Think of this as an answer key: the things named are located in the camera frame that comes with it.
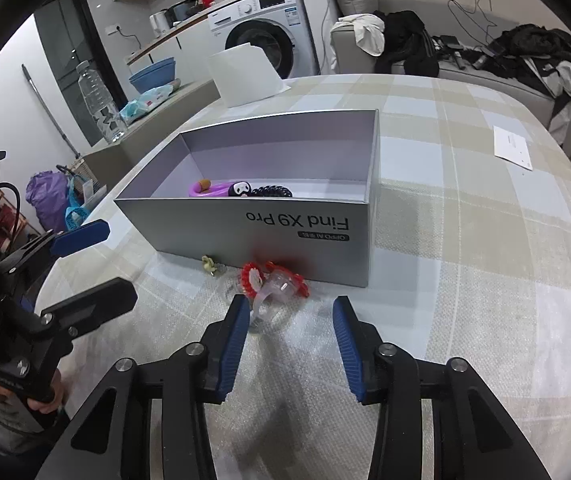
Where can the wooden shoe rack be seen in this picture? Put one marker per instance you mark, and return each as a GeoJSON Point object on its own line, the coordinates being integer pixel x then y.
{"type": "Point", "coordinates": [25, 225]}

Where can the woven basket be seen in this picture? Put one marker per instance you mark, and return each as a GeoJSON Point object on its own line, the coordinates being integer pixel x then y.
{"type": "Point", "coordinates": [82, 177]}

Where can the person's left forearm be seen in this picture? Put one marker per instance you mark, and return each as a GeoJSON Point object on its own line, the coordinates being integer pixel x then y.
{"type": "Point", "coordinates": [0, 420]}

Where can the black jacket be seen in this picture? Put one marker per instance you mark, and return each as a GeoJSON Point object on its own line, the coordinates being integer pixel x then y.
{"type": "Point", "coordinates": [535, 40]}

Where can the black garment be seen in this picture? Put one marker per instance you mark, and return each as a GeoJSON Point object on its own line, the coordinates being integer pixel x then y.
{"type": "Point", "coordinates": [405, 40]}

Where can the white kettle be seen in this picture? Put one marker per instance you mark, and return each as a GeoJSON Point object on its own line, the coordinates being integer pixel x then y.
{"type": "Point", "coordinates": [159, 24]}

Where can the grey bench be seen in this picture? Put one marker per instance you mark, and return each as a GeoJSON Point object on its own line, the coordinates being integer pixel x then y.
{"type": "Point", "coordinates": [193, 95]}

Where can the purple plastic bag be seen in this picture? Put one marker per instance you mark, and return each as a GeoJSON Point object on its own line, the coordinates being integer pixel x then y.
{"type": "Point", "coordinates": [47, 200]}

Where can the clear water bottle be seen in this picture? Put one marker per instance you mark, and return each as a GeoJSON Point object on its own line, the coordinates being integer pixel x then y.
{"type": "Point", "coordinates": [97, 100]}

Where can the wet wipes pack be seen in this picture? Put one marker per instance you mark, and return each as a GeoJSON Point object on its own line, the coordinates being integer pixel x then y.
{"type": "Point", "coordinates": [145, 102]}

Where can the white paper towel roll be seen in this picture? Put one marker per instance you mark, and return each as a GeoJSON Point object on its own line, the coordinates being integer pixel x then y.
{"type": "Point", "coordinates": [245, 75]}

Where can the white washing machine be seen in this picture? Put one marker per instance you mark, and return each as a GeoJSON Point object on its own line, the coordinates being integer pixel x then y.
{"type": "Point", "coordinates": [245, 10]}

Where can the person's left hand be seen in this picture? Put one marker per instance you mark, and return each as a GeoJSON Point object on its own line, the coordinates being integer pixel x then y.
{"type": "Point", "coordinates": [45, 408]}

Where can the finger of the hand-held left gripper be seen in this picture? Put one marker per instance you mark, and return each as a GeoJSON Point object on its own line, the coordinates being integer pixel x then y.
{"type": "Point", "coordinates": [82, 235]}
{"type": "Point", "coordinates": [100, 302]}

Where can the grey sofa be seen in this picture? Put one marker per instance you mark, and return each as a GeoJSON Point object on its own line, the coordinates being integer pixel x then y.
{"type": "Point", "coordinates": [465, 77]}

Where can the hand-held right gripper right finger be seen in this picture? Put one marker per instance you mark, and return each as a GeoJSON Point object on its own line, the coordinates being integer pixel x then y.
{"type": "Point", "coordinates": [348, 355]}

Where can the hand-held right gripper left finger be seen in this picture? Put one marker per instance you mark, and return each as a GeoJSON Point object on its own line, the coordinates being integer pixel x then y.
{"type": "Point", "coordinates": [233, 350]}

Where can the kitchen counter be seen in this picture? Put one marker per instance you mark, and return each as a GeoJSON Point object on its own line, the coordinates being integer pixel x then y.
{"type": "Point", "coordinates": [185, 40]}

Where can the small yellow charm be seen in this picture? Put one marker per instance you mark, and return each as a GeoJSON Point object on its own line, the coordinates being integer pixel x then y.
{"type": "Point", "coordinates": [209, 263]}

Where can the grey cardboard box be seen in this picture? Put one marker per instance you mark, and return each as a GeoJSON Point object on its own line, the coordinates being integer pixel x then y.
{"type": "Point", "coordinates": [215, 235]}

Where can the white and grey jacket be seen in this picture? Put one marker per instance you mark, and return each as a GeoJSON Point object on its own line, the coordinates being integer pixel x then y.
{"type": "Point", "coordinates": [565, 77]}

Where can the white paper sheet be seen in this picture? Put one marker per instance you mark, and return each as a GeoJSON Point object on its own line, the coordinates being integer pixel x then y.
{"type": "Point", "coordinates": [513, 147]}

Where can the dark glass door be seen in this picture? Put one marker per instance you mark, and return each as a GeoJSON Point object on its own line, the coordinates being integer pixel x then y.
{"type": "Point", "coordinates": [70, 35]}

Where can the blue basin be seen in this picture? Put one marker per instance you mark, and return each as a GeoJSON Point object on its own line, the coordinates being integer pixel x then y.
{"type": "Point", "coordinates": [150, 77]}

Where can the white garment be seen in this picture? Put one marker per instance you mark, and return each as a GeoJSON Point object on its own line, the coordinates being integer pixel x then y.
{"type": "Point", "coordinates": [370, 32]}

